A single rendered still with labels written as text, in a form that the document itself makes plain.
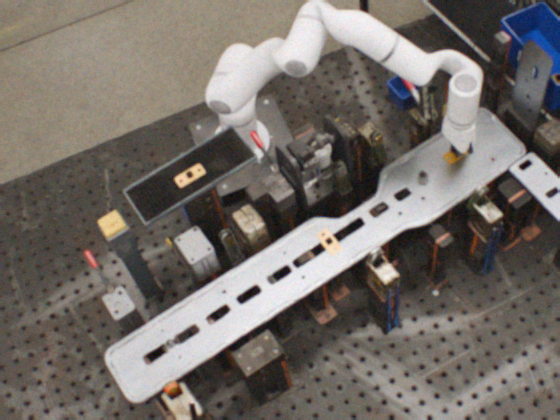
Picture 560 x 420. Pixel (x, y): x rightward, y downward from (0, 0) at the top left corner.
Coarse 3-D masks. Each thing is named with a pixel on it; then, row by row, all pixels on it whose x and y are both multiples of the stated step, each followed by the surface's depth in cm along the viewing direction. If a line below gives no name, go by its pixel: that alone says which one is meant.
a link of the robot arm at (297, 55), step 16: (304, 32) 218; (320, 32) 220; (256, 48) 236; (272, 48) 226; (288, 48) 217; (304, 48) 216; (320, 48) 220; (240, 64) 240; (256, 64) 235; (272, 64) 230; (288, 64) 218; (304, 64) 217; (224, 80) 243; (240, 80) 241; (256, 80) 240; (208, 96) 248; (224, 96) 245; (240, 96) 245; (224, 112) 250
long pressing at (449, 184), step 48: (432, 144) 254; (480, 144) 252; (384, 192) 246; (432, 192) 245; (288, 240) 240; (384, 240) 238; (240, 288) 234; (288, 288) 233; (144, 336) 228; (240, 336) 227; (144, 384) 221
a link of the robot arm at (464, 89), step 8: (464, 72) 221; (456, 80) 220; (464, 80) 219; (472, 80) 219; (456, 88) 218; (464, 88) 218; (472, 88) 218; (480, 88) 218; (448, 96) 223; (456, 96) 219; (464, 96) 217; (472, 96) 217; (448, 104) 226; (456, 104) 221; (464, 104) 220; (472, 104) 221; (448, 112) 228; (456, 112) 224; (464, 112) 223; (472, 112) 224; (456, 120) 227; (464, 120) 226; (472, 120) 228
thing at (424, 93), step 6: (426, 84) 239; (432, 84) 238; (420, 90) 241; (426, 90) 243; (432, 90) 238; (420, 96) 244; (426, 96) 245; (420, 102) 246; (426, 102) 247; (432, 102) 247; (420, 108) 248; (426, 108) 249; (432, 108) 249; (426, 114) 248; (432, 114) 251; (426, 120) 250; (432, 120) 253
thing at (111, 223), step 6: (108, 216) 230; (114, 216) 230; (102, 222) 229; (108, 222) 229; (114, 222) 229; (120, 222) 229; (102, 228) 228; (108, 228) 228; (114, 228) 228; (120, 228) 228; (108, 234) 227
